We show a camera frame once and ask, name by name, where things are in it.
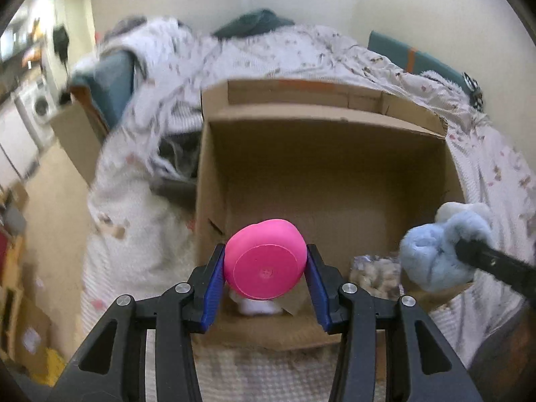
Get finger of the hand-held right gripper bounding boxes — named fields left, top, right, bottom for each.
left=454, top=238, right=536, bottom=302

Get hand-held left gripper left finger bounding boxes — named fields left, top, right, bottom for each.
left=63, top=243, right=227, bottom=402

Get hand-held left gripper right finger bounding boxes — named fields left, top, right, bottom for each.
left=306, top=243, right=482, bottom=402

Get white soft toy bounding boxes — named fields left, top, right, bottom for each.
left=229, top=291, right=284, bottom=316

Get light blue plush toy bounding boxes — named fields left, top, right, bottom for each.
left=399, top=202, right=495, bottom=293

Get beige knitted scrunchie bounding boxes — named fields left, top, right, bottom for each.
left=349, top=254, right=405, bottom=299

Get pink rubber duck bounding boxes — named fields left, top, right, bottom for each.
left=223, top=218, right=307, bottom=301

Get brown cardboard box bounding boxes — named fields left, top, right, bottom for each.
left=194, top=78, right=478, bottom=352

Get checkered dog print bedsheet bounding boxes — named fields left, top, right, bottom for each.
left=79, top=105, right=536, bottom=402

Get black white checkered cloth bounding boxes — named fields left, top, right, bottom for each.
left=461, top=72, right=485, bottom=112

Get wooden bedside cabinet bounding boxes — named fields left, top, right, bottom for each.
left=49, top=88, right=114, bottom=187

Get teal cushion with orange stripe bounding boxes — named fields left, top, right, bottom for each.
left=367, top=30, right=474, bottom=93

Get teal pillow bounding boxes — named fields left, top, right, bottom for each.
left=69, top=49, right=136, bottom=131

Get white floral duvet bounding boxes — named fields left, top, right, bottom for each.
left=71, top=17, right=536, bottom=202

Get white kitchen cabinets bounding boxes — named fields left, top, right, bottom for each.
left=0, top=100, right=41, bottom=185

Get white washing machine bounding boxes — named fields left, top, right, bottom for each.
left=15, top=76, right=59, bottom=151

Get dark green pillow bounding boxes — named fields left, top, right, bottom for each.
left=212, top=8, right=296, bottom=38

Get black hanging garment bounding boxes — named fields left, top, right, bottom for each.
left=53, top=25, right=72, bottom=66

